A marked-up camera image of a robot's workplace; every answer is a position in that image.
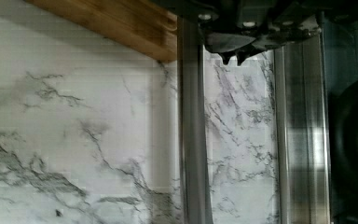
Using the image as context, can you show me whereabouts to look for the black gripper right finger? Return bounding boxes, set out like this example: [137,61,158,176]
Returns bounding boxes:
[235,29,322,66]

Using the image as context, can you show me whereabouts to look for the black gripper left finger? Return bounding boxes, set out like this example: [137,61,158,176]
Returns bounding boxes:
[203,33,255,65]

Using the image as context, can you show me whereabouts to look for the silver oven door handle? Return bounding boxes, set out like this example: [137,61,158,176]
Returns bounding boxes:
[177,18,213,224]

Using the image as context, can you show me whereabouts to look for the black pan in oven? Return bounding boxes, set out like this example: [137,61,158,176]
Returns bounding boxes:
[330,80,358,200]

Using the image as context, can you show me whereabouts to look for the bamboo cutting board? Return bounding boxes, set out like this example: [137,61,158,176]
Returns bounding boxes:
[25,0,177,63]

